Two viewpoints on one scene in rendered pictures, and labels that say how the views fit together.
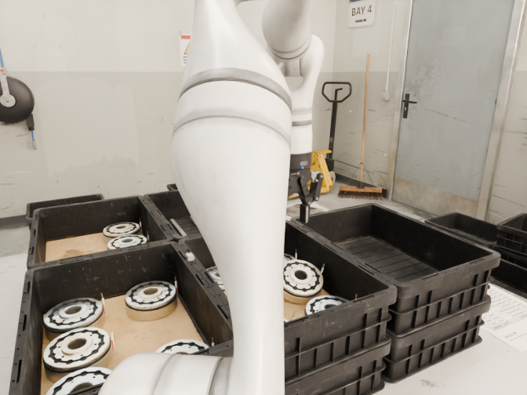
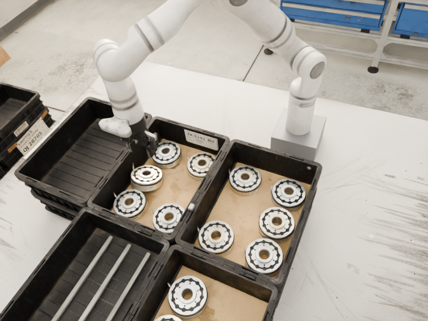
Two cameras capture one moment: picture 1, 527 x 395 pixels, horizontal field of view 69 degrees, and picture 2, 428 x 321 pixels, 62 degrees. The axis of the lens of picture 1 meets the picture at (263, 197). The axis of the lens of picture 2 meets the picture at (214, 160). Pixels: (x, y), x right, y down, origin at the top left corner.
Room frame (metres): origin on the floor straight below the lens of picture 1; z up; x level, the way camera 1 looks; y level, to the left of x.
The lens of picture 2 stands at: (0.92, 0.64, 1.79)
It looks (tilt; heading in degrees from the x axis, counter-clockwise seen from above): 51 degrees down; 239
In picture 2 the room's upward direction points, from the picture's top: 8 degrees counter-clockwise
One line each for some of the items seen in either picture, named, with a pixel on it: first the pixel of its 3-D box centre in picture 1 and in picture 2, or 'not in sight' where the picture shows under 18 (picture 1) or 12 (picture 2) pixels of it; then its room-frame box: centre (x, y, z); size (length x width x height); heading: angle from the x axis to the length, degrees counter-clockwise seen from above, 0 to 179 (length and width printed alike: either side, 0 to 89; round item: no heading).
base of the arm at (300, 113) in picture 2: not in sight; (300, 109); (0.18, 0.05, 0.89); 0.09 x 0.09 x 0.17; 37
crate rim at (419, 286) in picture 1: (383, 239); (87, 145); (0.85, -0.29, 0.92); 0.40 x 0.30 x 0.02; 28
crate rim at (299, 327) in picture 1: (274, 266); (162, 171); (0.71, -0.02, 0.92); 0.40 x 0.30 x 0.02; 28
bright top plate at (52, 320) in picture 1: (74, 313); (263, 255); (0.64, 0.36, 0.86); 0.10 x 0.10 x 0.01
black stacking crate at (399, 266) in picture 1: (381, 258); (92, 155); (0.85, -0.29, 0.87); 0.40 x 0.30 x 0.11; 28
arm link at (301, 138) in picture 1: (288, 132); (122, 111); (0.75, -0.05, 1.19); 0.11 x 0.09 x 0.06; 27
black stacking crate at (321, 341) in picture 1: (274, 288); (165, 181); (0.71, -0.02, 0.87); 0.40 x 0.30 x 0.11; 28
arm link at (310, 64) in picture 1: (298, 80); (114, 73); (0.73, -0.06, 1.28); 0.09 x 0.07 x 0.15; 80
